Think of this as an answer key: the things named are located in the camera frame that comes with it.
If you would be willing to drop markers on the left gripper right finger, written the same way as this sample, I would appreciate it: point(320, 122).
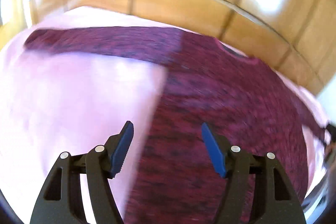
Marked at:
point(255, 184)

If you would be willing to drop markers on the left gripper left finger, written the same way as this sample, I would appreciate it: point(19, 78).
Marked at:
point(60, 199)

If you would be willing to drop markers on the maroon floral garment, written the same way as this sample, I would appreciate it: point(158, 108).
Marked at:
point(240, 97)

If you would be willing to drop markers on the pink bedspread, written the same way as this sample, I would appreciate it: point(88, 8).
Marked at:
point(72, 101)

